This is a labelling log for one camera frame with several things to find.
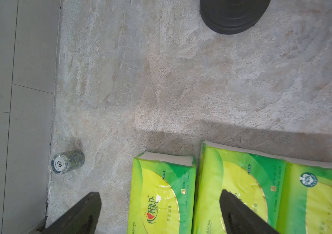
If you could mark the green tissue pack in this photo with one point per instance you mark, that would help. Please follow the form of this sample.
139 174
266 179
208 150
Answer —
162 194
306 200
254 179

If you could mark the stack of poker chips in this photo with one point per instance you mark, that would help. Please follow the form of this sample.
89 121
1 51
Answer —
62 163

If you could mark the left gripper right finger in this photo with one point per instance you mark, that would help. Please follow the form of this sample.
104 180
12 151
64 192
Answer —
239 218

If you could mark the glitter microphone on black stand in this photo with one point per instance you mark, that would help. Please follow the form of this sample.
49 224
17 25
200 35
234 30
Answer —
229 17

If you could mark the green tissue pack right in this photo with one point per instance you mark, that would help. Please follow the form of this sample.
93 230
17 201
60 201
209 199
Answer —
306 200

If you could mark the green tissue pack left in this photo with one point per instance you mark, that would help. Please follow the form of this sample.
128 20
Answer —
162 194

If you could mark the green tissue pack middle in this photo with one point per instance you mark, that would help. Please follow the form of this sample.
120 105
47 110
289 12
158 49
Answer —
254 179

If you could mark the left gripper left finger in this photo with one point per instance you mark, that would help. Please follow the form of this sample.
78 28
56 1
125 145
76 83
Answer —
82 218

